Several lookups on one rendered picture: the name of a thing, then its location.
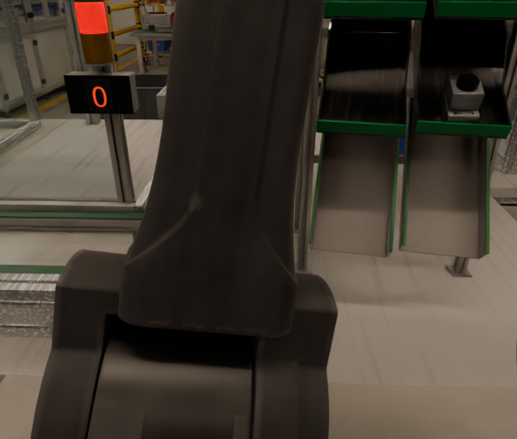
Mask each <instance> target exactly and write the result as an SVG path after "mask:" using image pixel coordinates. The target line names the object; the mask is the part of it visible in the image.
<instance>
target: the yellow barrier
mask: <svg viewBox="0 0 517 439"><path fill-rule="evenodd" d="M106 3H107V10H108V15H109V21H110V27H111V39H112V45H113V51H114V57H115V63H116V69H117V71H119V69H118V58H119V57H122V56H123V55H125V54H128V53H130V52H132V51H134V50H136V49H137V45H133V46H132V47H130V48H127V49H125V50H123V51H120V52H116V46H115V40H114V39H115V38H114V37H115V36H118V35H122V34H125V33H127V32H130V31H133V30H141V29H142V28H141V26H142V25H141V18H140V8H139V1H138V0H133V3H127V4H121V5H115V6H110V4H109V0H106ZM130 8H134V9H135V16H136V25H133V26H130V27H127V28H123V29H121V30H115V31H113V28H112V21H111V12H112V11H116V10H125V9H130ZM158 12H165V7H164V6H158ZM141 45H142V53H143V60H144V63H145V56H144V40H141Z"/></svg>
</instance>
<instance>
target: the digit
mask: <svg viewBox="0 0 517 439"><path fill-rule="evenodd" d="M84 88H85V92H86V97H87V102H88V107H89V111H114V107H113V102H112V95H111V85H110V80H109V79H108V78H84Z"/></svg>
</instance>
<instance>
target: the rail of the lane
mask: <svg viewBox="0 0 517 439"><path fill-rule="evenodd" d="M59 276H60V274H0V337H26V338H51V334H50V330H49V326H48V323H47V320H48V319H49V318H50V316H51V314H52V313H53V311H54V303H55V289H56V284H57V280H58V278H59Z"/></svg>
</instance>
